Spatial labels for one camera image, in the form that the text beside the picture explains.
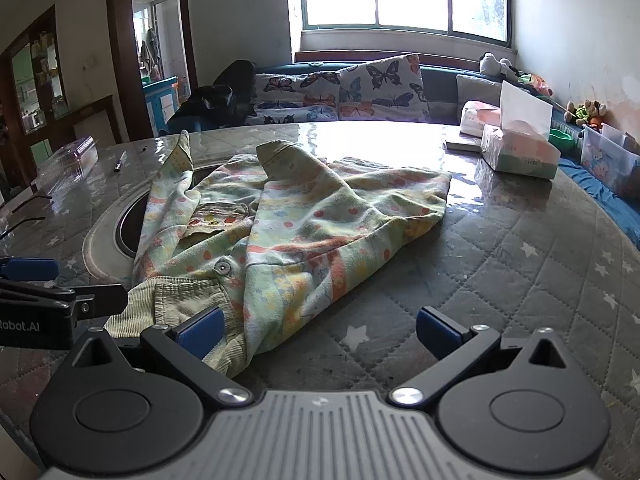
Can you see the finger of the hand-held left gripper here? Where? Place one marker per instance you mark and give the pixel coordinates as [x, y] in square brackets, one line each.
[30, 269]
[102, 300]

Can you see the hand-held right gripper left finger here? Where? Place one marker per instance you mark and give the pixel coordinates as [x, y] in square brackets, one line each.
[202, 332]

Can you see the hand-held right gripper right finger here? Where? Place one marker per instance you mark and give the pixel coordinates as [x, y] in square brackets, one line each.
[436, 332]

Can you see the pastel patterned child's jacket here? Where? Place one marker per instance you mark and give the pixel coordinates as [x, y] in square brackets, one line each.
[300, 225]

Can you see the hanging clothes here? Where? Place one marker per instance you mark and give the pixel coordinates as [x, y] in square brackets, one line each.
[149, 50]

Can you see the round built-in cooktop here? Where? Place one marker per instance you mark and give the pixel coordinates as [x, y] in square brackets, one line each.
[127, 230]

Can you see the black pen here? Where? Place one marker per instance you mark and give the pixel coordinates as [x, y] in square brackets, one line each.
[120, 162]

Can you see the brown framed white board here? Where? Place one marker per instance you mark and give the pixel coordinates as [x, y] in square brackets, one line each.
[95, 122]

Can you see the white flat box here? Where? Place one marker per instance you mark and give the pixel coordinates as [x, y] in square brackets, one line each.
[462, 143]

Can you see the brown display cabinet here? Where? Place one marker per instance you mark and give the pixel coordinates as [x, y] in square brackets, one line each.
[35, 75]

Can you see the pink green tissue box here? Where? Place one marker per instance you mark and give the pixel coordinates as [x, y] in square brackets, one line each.
[520, 156]

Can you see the blue cabinet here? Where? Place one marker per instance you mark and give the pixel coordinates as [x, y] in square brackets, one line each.
[160, 105]

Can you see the pink soft tissue pack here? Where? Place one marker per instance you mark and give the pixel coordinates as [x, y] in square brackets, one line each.
[475, 117]

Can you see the green bowl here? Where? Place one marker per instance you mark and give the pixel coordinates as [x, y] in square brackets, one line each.
[561, 140]

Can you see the butterfly print pillow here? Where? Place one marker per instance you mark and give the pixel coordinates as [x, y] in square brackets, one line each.
[285, 114]
[295, 85]
[382, 85]

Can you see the black clothing pile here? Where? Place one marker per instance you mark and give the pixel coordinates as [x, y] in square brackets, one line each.
[225, 100]

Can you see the clear plastic storage box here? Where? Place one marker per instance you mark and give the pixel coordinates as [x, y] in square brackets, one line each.
[607, 160]

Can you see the grey pillow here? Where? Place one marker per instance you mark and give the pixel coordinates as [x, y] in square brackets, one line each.
[477, 91]

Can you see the pink green plush toy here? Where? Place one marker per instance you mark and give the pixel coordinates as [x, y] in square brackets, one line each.
[536, 85]

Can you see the small plush toys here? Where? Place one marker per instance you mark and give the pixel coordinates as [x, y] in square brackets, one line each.
[587, 111]

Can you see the panda plush toy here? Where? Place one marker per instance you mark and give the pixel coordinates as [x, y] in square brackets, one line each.
[495, 66]

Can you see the brown wooden door frame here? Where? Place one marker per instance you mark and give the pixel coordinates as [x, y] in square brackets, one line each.
[117, 60]

